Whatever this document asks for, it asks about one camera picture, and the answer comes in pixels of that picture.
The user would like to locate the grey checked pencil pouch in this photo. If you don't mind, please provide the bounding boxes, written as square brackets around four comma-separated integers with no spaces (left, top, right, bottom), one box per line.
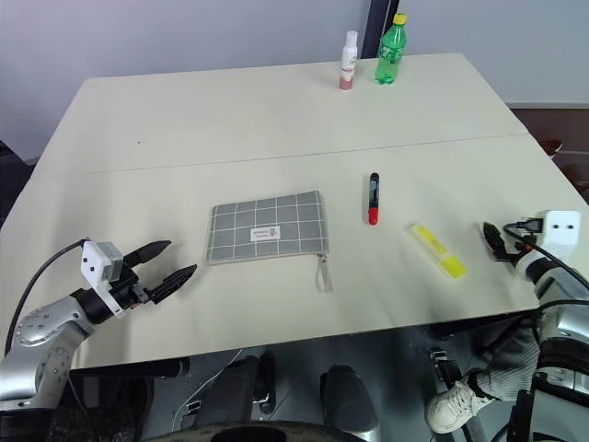
[204,190,335,295]

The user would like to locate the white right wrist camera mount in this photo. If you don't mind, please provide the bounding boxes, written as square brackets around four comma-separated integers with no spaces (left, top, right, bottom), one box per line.
[541,209,583,257]

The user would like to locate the black table leg clamp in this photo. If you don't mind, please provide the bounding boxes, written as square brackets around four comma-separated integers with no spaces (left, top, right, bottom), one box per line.
[427,348,467,393]

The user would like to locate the red and black marker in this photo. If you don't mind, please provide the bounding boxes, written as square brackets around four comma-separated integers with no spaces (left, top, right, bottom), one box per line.
[366,171,384,227]

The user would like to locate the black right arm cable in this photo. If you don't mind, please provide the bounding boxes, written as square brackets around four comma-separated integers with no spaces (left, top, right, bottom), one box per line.
[502,219,589,296]

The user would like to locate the dark curved robot torso rim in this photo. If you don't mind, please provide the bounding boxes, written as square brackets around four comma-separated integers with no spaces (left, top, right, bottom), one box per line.
[140,417,384,442]

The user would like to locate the thin white floor cable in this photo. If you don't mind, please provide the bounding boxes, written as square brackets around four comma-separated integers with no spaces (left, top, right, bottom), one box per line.
[170,348,245,430]

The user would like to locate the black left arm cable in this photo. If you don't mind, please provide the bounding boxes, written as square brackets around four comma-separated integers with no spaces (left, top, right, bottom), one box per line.
[3,238,89,358]

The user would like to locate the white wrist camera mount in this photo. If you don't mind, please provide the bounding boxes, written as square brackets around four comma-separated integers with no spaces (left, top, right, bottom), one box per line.
[541,209,583,257]
[80,239,126,320]

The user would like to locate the dark red chair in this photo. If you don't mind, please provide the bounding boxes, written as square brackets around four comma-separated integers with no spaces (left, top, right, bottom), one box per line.
[538,136,589,197]

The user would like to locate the white sneaker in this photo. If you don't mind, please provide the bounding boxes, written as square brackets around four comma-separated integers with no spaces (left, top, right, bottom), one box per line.
[424,373,502,435]

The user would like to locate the green plastic soda bottle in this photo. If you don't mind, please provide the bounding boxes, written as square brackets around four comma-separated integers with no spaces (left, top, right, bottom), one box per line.
[374,12,410,87]

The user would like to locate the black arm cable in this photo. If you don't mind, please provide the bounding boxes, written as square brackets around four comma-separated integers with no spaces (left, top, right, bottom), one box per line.
[502,219,589,296]
[3,238,89,358]

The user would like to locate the yellow highlighter pen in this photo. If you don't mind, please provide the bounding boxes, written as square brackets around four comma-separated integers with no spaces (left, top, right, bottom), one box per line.
[404,222,470,281]

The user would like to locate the black vertical pole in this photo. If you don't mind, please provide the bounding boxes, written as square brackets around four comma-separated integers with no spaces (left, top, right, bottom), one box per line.
[360,0,398,59]

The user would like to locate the white pink spray bottle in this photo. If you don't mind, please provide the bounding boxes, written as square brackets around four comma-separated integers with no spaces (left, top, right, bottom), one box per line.
[338,29,361,94]

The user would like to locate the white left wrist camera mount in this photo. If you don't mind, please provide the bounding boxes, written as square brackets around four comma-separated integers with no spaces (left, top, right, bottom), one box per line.
[80,239,126,320]

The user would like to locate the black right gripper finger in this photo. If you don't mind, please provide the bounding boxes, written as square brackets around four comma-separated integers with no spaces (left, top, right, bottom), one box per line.
[480,221,506,245]
[487,241,511,263]

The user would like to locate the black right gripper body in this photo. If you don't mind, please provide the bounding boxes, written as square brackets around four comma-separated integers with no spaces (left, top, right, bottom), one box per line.
[502,232,537,264]

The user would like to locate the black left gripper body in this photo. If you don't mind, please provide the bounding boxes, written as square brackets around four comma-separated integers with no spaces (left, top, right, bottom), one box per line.
[109,270,156,315]

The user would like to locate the black table frame bar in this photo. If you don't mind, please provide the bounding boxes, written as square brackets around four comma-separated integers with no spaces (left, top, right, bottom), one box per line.
[429,314,524,341]
[68,356,191,384]

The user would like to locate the dark rounded robot foot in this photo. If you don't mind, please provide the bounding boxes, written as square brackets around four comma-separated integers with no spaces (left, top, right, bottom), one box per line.
[318,364,379,435]
[202,354,278,427]

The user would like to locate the grey trouser leg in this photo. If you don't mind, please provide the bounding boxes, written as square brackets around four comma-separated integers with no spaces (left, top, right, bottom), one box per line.
[477,321,543,402]

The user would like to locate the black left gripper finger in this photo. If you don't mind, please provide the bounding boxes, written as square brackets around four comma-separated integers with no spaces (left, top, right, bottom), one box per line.
[122,238,173,273]
[146,263,199,306]

